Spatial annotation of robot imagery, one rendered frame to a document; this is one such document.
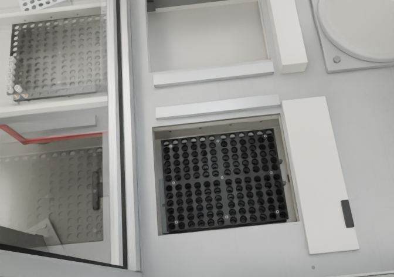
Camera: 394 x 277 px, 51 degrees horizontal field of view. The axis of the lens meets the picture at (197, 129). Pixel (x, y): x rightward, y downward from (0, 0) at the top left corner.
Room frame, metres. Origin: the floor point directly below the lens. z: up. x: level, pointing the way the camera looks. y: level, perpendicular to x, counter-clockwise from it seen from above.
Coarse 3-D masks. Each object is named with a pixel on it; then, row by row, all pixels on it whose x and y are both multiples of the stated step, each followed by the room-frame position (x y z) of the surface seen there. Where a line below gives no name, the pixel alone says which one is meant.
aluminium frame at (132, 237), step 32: (128, 0) 0.56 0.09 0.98; (128, 32) 0.48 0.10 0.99; (128, 64) 0.41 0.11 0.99; (128, 96) 0.34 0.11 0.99; (128, 128) 0.28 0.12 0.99; (128, 160) 0.22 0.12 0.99; (128, 192) 0.17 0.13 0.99; (128, 224) 0.11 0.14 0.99; (0, 256) 0.04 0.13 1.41; (32, 256) 0.04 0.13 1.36; (64, 256) 0.05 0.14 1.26; (128, 256) 0.06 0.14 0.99
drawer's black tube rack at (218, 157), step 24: (168, 144) 0.28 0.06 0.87; (192, 144) 0.26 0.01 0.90; (216, 144) 0.25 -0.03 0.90; (240, 144) 0.24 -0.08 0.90; (264, 144) 0.24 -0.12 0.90; (192, 168) 0.21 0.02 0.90; (216, 168) 0.21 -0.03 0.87; (240, 168) 0.20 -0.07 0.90; (264, 168) 0.20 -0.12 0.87; (192, 192) 0.17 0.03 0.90; (216, 192) 0.17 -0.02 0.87; (240, 192) 0.15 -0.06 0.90; (264, 192) 0.14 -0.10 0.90; (192, 216) 0.13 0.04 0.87; (216, 216) 0.12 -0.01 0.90; (240, 216) 0.11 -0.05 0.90; (264, 216) 0.11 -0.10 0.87
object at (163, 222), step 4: (280, 160) 0.21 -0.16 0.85; (160, 180) 0.22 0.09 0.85; (160, 184) 0.21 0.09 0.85; (284, 184) 0.16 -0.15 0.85; (160, 188) 0.20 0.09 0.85; (160, 192) 0.19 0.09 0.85; (160, 196) 0.18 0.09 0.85; (164, 196) 0.18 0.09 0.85; (160, 200) 0.17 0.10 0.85; (164, 200) 0.17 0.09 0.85; (164, 204) 0.17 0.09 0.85; (164, 208) 0.16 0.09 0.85; (164, 212) 0.15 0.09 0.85; (164, 216) 0.14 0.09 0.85; (164, 220) 0.13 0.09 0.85; (164, 224) 0.13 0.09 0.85; (164, 228) 0.12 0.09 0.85; (164, 232) 0.11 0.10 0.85; (168, 232) 0.11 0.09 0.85
